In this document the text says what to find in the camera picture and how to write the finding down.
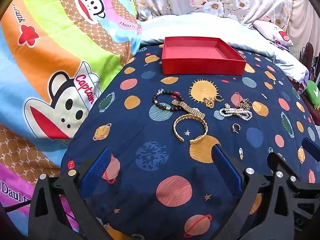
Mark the white pearl bracelet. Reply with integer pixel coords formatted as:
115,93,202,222
219,103,253,121

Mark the gold link watch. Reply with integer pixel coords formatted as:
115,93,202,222
171,99,206,119

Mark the gold cuff bangle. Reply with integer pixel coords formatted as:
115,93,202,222
172,114,208,145

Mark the dark beaded bracelet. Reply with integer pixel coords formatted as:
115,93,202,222
152,89,185,112

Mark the red shallow tray box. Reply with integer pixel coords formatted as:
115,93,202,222
162,36,246,76

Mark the green cushion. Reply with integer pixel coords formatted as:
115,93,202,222
304,80,320,109

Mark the navy planet print blanket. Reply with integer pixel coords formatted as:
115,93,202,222
61,46,319,239

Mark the pink cartoon small pillow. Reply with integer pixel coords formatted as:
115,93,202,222
253,20,293,48

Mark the colourful monkey cartoon quilt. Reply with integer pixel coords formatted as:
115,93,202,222
0,0,142,237

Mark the light blue pillow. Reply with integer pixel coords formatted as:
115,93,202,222
140,12,309,83

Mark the white cable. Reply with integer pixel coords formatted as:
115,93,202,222
271,0,293,65

